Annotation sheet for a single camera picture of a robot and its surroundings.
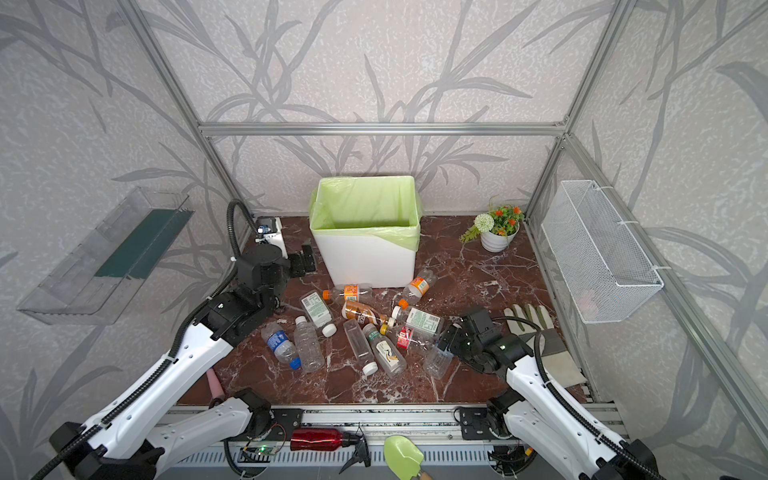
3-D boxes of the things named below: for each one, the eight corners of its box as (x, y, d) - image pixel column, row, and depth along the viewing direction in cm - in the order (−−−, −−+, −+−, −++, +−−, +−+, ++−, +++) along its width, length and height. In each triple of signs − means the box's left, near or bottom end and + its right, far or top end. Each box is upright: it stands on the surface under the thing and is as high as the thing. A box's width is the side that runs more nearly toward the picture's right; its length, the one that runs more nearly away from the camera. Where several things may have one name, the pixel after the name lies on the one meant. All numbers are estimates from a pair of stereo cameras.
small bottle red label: (396, 349, 86) (396, 344, 83) (396, 332, 89) (396, 326, 86) (413, 349, 86) (413, 344, 83) (413, 332, 89) (413, 326, 86)
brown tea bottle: (340, 316, 92) (338, 311, 89) (347, 301, 95) (346, 296, 93) (385, 331, 89) (385, 326, 87) (391, 315, 92) (391, 310, 90)
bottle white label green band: (393, 379, 82) (392, 374, 78) (363, 333, 90) (362, 326, 86) (408, 368, 84) (408, 362, 80) (378, 324, 92) (377, 316, 88)
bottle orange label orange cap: (393, 305, 97) (393, 297, 93) (423, 275, 105) (424, 266, 101) (406, 315, 95) (406, 307, 91) (436, 283, 103) (437, 274, 99)
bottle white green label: (324, 343, 88) (321, 339, 86) (298, 303, 96) (295, 298, 94) (342, 329, 91) (341, 325, 88) (316, 292, 99) (314, 287, 97)
